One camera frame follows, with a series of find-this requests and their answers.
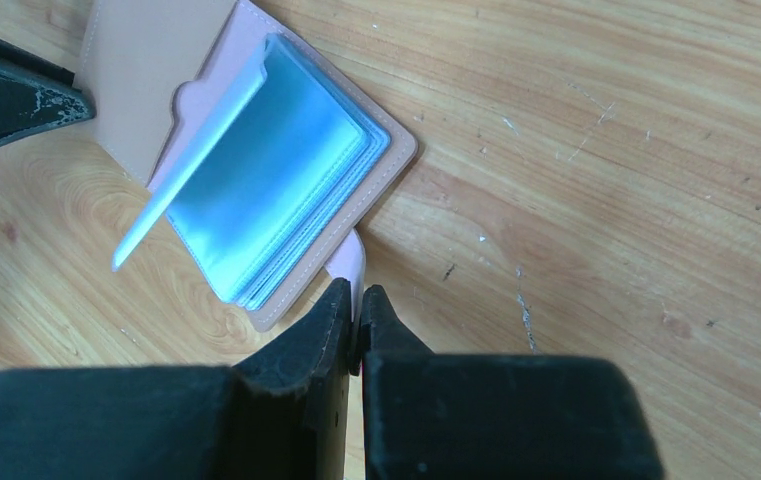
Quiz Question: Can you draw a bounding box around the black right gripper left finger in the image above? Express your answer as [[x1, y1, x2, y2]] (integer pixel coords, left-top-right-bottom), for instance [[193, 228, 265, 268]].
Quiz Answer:
[[209, 278, 352, 479]]

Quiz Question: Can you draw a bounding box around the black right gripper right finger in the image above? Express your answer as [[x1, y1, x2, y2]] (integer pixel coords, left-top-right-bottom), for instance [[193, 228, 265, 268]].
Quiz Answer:
[[357, 285, 665, 479]]

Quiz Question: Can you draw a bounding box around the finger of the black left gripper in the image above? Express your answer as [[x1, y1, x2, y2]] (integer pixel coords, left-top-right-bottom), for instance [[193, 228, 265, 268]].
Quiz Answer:
[[0, 39, 96, 147]]

